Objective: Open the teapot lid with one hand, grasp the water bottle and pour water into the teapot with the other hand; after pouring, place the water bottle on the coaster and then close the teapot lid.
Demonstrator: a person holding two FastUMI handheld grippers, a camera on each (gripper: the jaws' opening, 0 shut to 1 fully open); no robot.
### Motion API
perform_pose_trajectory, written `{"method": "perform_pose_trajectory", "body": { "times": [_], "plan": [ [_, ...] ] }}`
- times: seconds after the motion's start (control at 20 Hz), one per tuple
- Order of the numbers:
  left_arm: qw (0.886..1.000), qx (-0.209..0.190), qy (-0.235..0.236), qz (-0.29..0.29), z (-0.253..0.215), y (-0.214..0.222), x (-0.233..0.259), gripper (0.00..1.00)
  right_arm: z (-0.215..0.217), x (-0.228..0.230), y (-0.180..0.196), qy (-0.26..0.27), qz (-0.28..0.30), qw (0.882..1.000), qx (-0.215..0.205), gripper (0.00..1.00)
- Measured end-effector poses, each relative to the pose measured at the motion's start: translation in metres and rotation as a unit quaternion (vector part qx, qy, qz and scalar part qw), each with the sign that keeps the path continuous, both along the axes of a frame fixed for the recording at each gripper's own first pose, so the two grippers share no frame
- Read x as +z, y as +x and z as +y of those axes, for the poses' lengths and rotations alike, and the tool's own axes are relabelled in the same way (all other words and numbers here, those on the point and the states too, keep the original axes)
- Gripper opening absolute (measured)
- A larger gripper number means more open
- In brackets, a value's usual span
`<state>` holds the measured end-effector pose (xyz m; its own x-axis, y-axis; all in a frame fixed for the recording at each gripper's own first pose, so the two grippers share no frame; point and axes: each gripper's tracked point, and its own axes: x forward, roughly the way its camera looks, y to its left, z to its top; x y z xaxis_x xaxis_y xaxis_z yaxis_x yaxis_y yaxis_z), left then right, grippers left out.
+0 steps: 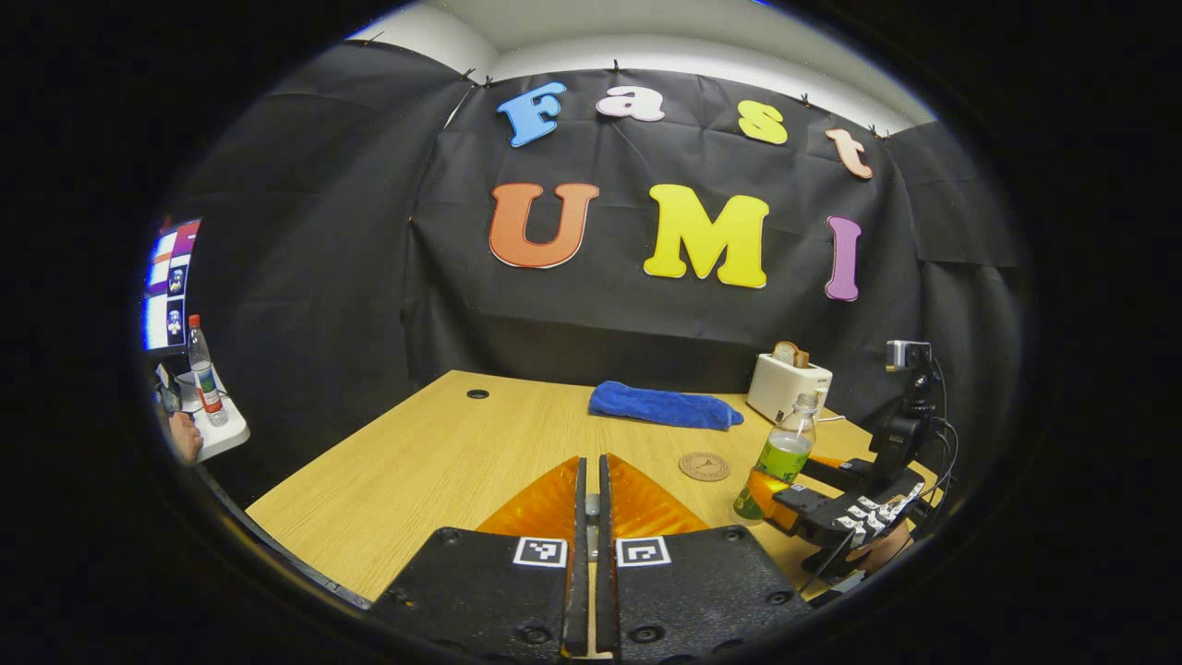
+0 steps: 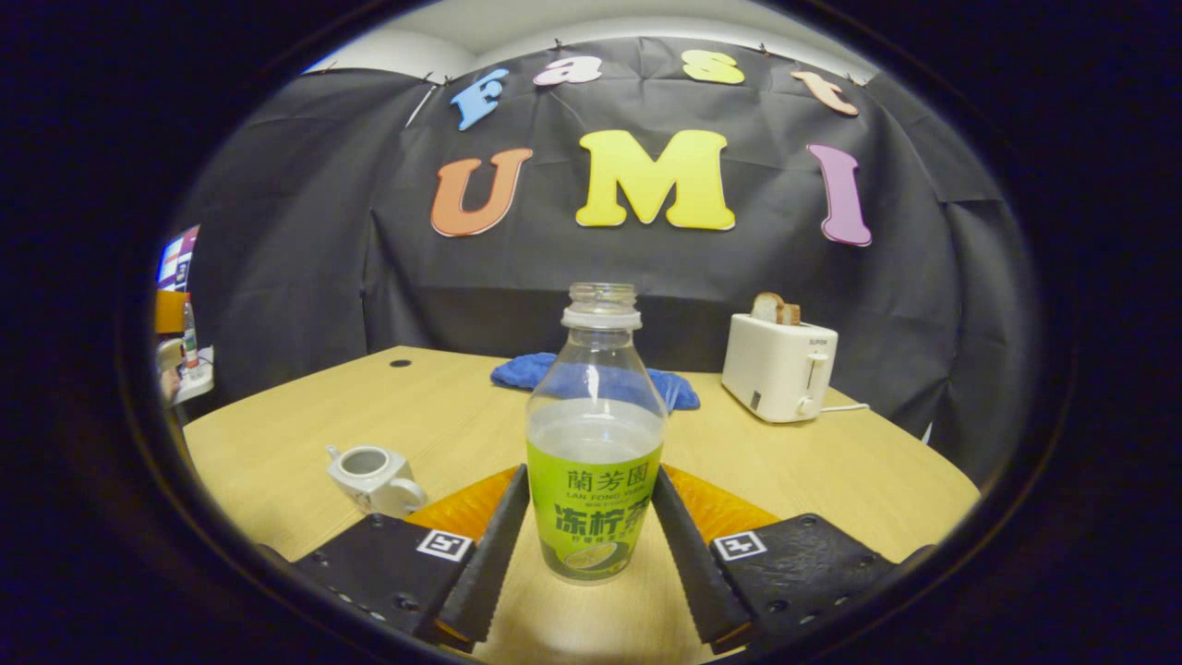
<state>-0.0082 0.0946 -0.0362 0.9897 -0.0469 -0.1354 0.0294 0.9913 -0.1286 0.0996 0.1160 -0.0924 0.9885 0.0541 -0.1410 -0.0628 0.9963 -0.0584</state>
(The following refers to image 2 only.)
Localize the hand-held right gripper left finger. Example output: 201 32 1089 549
292 464 532 652

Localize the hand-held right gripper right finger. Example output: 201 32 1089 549
652 465 936 653

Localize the white floral ceramic teacup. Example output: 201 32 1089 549
325 445 428 519

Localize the clear green-label water bottle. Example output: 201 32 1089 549
525 282 668 586

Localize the computer monitor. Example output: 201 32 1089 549
157 224 201 294

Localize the white power strip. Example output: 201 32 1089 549
175 346 215 405

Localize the blue folded towel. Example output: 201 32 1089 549
489 352 701 413

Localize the white toaster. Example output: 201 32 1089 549
721 312 839 424

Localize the black backdrop cloth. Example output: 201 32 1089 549
171 37 1040 490

